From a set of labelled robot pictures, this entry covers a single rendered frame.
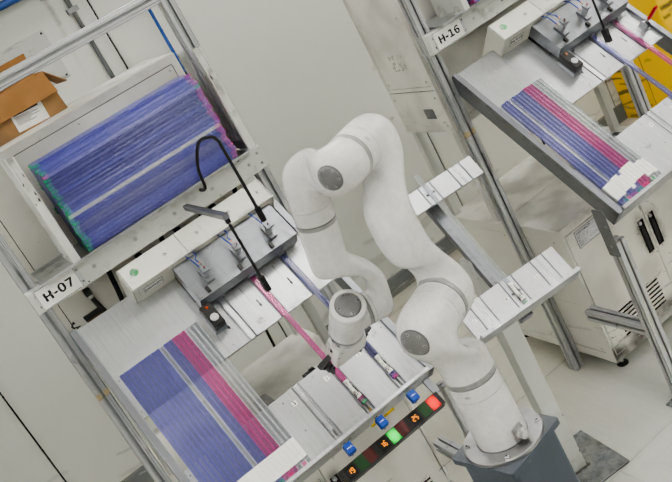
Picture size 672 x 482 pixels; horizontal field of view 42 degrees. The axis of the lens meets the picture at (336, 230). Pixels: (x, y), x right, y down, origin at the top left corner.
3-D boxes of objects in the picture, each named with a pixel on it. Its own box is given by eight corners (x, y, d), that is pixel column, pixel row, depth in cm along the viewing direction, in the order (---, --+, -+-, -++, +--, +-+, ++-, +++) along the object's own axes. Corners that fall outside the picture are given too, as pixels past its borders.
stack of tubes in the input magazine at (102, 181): (240, 154, 255) (193, 71, 247) (88, 252, 238) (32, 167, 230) (225, 153, 266) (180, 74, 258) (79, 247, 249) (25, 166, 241)
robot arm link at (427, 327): (503, 354, 195) (459, 265, 187) (474, 411, 182) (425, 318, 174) (457, 359, 202) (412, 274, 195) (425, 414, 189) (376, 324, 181)
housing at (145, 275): (276, 221, 270) (273, 195, 258) (141, 314, 253) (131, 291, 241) (260, 204, 273) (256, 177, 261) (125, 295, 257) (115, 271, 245)
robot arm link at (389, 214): (416, 348, 191) (444, 303, 202) (464, 343, 183) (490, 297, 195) (310, 147, 174) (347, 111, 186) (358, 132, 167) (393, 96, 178)
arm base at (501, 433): (559, 416, 197) (528, 351, 192) (512, 475, 188) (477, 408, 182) (496, 404, 213) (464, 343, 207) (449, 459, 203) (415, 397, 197)
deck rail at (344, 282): (432, 374, 243) (434, 365, 238) (427, 379, 242) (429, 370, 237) (273, 207, 271) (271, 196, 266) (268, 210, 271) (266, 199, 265)
